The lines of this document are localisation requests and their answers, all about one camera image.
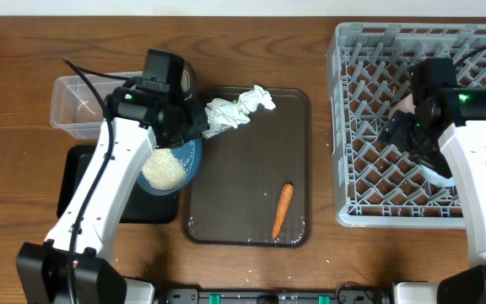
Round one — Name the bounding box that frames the pink white cup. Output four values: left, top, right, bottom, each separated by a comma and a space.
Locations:
388, 94, 415, 119

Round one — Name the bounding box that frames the dark blue plate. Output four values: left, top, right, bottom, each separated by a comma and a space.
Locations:
137, 138, 203, 196

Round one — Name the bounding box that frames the light blue bowl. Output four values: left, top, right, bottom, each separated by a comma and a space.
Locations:
420, 165, 455, 187

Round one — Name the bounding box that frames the pile of white rice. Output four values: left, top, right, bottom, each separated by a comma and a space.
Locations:
142, 149, 186, 191

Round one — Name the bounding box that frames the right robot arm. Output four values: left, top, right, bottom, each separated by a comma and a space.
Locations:
379, 88, 486, 303

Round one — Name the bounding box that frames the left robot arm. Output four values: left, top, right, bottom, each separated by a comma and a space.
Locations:
16, 87, 208, 303

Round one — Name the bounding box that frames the grey dishwasher rack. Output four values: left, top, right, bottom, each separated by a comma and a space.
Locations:
327, 22, 486, 229

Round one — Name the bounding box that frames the crumpled foil wrapper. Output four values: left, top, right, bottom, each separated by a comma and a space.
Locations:
202, 98, 251, 139

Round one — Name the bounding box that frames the crumpled white paper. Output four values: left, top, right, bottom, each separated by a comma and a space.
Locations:
237, 85, 276, 114

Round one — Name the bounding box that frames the black plastic tray bin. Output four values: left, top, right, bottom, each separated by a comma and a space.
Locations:
57, 145, 179, 224

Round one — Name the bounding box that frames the clear plastic bin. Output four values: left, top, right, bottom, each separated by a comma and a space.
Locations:
50, 70, 192, 139

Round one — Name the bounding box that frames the brown serving tray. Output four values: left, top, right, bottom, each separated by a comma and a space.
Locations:
183, 89, 311, 247

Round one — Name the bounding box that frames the orange carrot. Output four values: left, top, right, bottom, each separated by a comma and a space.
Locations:
272, 183, 294, 239

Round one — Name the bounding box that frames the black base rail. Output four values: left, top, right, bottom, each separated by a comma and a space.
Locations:
154, 285, 394, 304

